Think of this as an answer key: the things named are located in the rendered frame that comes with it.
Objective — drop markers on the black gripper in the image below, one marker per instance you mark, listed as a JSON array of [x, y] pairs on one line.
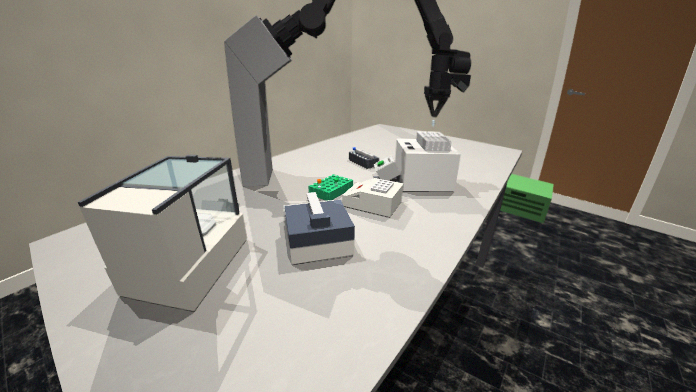
[[434, 87]]

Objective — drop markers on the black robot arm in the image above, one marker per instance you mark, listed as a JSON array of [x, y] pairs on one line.
[[312, 19]]

